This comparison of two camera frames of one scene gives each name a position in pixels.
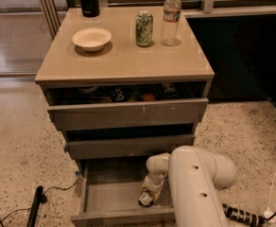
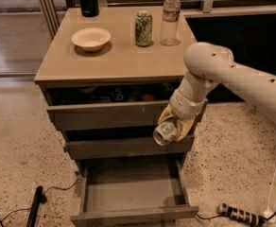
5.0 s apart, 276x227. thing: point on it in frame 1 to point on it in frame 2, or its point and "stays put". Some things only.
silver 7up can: x=145 y=200 to x=164 y=133
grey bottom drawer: x=110 y=191 stays put
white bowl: x=92 y=39 stays put
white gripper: x=151 y=183 to x=185 y=106
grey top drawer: x=110 y=104 stays put
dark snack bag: x=121 y=94 stays put
